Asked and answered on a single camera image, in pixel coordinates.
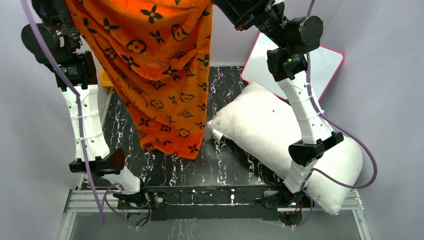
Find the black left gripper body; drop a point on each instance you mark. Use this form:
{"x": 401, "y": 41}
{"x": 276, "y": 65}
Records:
{"x": 46, "y": 4}

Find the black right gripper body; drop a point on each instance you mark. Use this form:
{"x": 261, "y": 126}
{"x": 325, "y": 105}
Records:
{"x": 271, "y": 22}

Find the orange patterned pillowcase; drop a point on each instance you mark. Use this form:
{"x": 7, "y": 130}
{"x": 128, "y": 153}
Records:
{"x": 156, "y": 54}

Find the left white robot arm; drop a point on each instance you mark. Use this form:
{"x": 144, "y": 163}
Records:
{"x": 55, "y": 43}

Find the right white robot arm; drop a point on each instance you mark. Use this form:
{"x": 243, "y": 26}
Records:
{"x": 295, "y": 38}

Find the yellow plastic bin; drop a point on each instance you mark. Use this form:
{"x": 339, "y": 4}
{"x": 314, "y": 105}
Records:
{"x": 104, "y": 79}

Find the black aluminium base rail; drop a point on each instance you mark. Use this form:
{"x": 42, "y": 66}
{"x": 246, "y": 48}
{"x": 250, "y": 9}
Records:
{"x": 238, "y": 212}

